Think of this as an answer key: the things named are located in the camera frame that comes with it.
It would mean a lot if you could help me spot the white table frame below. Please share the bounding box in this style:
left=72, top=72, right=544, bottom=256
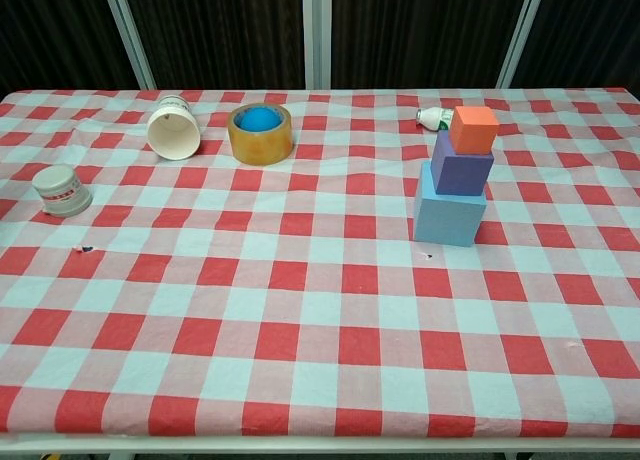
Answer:
left=0, top=433, right=640, bottom=460

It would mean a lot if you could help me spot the purple foam cube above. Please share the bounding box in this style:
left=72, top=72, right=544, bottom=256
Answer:
left=430, top=129, right=495, bottom=197

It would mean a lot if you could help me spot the white plastic bottle green label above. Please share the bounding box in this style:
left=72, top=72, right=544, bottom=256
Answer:
left=416, top=106, right=456, bottom=132

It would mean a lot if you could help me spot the small white jar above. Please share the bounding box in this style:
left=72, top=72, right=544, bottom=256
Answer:
left=31, top=163, right=94, bottom=218

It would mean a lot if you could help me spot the red white checkered tablecloth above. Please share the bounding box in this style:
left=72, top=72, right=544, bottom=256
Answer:
left=0, top=87, right=640, bottom=440

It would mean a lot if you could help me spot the brown packing tape roll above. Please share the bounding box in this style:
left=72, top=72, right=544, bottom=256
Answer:
left=227, top=102, right=294, bottom=166

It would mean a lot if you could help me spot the blue ball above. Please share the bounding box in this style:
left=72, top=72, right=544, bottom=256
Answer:
left=238, top=107, right=279, bottom=132

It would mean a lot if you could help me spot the orange foam cube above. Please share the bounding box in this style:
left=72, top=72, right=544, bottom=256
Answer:
left=448, top=105, right=500, bottom=155

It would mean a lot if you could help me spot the white paper cup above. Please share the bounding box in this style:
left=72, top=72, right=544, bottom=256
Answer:
left=146, top=94, right=202, bottom=161

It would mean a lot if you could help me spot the light blue foam cube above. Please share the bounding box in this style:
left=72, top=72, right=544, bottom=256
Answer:
left=412, top=160, right=488, bottom=248

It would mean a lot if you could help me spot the white partition post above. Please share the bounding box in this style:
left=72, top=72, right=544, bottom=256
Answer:
left=301, top=0, right=334, bottom=90
left=496, top=0, right=549, bottom=89
left=98, top=0, right=156, bottom=90

